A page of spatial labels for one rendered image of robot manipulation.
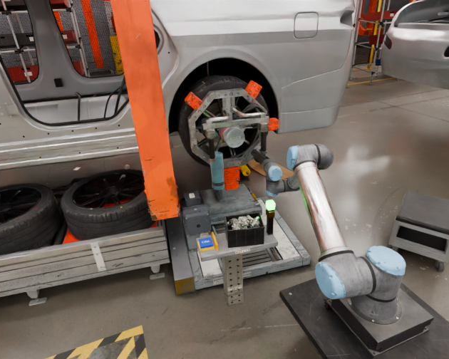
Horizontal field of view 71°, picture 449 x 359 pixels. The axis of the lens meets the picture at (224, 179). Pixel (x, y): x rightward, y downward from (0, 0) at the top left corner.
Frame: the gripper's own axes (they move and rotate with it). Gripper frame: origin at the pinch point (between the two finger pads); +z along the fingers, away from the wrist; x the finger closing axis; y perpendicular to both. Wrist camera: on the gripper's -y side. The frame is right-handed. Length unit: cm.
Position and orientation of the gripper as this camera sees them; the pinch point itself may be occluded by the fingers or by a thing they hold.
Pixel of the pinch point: (255, 152)
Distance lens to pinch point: 236.1
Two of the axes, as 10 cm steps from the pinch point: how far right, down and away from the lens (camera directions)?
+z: -2.4, -4.5, 8.6
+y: 7.2, 5.1, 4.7
